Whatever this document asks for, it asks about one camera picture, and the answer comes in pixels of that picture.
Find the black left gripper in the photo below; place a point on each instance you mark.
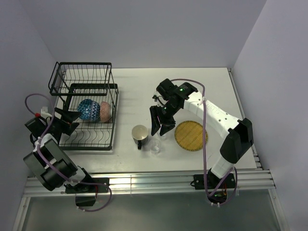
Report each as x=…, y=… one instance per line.
x=67, y=117

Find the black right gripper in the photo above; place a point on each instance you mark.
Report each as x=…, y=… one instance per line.
x=154, y=111

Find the blue triangle patterned bowl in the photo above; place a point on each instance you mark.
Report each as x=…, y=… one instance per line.
x=84, y=108

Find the pink floral patterned bowl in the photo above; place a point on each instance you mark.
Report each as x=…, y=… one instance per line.
x=105, y=112

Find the orange patterned bowl zigzag outside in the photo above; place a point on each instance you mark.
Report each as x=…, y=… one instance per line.
x=94, y=113

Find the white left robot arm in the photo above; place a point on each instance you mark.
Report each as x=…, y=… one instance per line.
x=49, y=163

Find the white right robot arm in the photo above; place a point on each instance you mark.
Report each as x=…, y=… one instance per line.
x=236, y=133

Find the clear faceted glass far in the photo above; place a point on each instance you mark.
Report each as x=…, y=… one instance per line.
x=162, y=137

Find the clear glass near mug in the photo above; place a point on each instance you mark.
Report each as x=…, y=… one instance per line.
x=155, y=146

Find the black mug white inside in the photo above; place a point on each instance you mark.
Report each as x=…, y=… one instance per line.
x=140, y=135

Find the round woven bamboo tray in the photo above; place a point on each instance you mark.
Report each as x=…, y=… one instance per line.
x=189, y=135

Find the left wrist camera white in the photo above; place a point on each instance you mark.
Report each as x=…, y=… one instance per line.
x=43, y=113

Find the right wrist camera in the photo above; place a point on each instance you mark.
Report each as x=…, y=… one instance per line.
x=155, y=97

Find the black wire dish rack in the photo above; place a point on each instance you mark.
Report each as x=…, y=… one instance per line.
x=72, y=82

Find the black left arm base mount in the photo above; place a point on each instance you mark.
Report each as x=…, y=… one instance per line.
x=86, y=195

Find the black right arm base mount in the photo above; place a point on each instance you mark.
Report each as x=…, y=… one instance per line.
x=212, y=182

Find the aluminium table edge rail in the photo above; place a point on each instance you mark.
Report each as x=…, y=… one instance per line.
x=156, y=182

